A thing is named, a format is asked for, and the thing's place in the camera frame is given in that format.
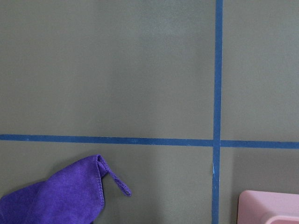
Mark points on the pink plastic bin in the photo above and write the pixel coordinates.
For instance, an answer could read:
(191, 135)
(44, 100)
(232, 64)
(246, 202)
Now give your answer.
(260, 207)

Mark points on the purple microfibre cloth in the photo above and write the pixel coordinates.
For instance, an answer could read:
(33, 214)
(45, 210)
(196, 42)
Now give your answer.
(73, 195)

